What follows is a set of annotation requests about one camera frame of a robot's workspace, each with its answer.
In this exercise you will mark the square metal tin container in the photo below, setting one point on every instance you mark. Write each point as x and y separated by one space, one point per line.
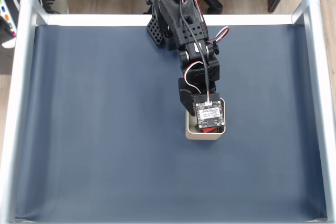
202 136

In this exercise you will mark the grey box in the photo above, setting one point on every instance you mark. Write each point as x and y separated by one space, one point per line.
57 3

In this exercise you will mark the red cube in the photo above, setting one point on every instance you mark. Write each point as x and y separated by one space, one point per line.
210 130

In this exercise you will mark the camera circuit board with mount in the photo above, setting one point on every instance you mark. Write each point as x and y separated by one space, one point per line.
208 115

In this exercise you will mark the white device with coloured buttons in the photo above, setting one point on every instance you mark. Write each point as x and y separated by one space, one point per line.
6 19

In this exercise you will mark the silver table frame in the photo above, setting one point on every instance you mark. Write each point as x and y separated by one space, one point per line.
319 77

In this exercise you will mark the dark blue table mat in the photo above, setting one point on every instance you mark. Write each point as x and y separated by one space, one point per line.
105 142

